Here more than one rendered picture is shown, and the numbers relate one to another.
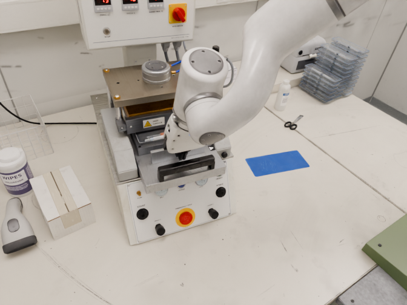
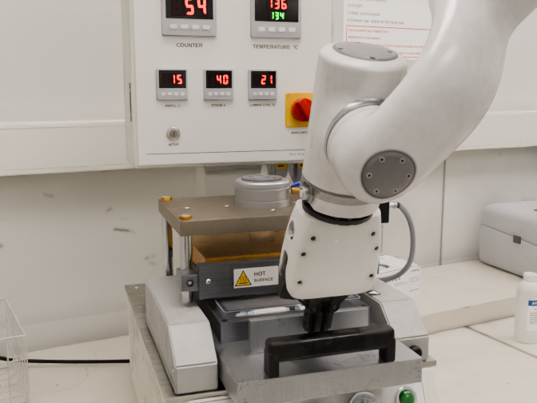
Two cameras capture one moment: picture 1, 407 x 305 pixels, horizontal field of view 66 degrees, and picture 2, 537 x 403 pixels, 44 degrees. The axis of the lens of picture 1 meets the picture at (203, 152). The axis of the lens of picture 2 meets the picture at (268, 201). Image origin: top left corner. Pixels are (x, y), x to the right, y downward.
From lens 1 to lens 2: 0.30 m
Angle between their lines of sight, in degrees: 32
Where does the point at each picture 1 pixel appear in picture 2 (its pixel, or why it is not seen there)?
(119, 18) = (196, 113)
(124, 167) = (189, 357)
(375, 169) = not seen: outside the picture
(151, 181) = (250, 377)
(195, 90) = (348, 94)
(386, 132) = not seen: outside the picture
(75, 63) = (101, 249)
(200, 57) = (354, 46)
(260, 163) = not seen: outside the picture
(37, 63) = (33, 242)
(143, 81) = (237, 206)
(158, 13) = (266, 108)
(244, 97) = (447, 65)
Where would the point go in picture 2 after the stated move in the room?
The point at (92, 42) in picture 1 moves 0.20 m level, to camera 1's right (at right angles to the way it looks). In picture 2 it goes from (146, 152) to (276, 154)
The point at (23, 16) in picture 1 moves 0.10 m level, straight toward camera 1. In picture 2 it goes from (29, 149) to (33, 154)
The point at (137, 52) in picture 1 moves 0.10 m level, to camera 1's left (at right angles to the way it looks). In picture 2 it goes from (225, 184) to (166, 183)
